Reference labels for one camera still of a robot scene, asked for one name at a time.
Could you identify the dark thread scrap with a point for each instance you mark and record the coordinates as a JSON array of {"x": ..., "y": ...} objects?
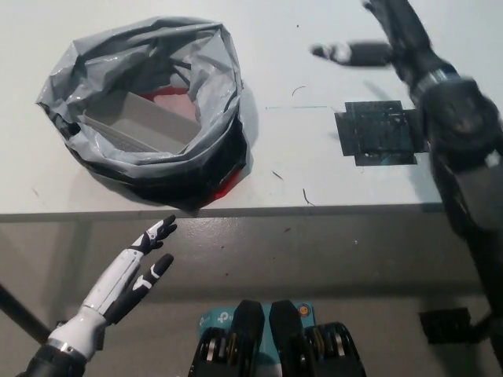
[{"x": 306, "y": 198}]

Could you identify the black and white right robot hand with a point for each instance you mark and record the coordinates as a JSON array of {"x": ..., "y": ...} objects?
[{"x": 408, "y": 43}]

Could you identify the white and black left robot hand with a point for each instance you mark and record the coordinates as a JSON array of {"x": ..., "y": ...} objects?
[{"x": 118, "y": 282}]

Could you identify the black table leg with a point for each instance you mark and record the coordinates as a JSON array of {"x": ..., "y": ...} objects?
[{"x": 19, "y": 310}]

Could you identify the red flat item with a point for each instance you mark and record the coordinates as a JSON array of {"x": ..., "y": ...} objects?
[{"x": 173, "y": 102}]

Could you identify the bin with grey plastic liner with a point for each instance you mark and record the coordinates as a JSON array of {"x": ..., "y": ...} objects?
[{"x": 149, "y": 165}]

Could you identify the small grey rectangular basket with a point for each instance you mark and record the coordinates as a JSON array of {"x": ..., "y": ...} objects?
[{"x": 157, "y": 125}]

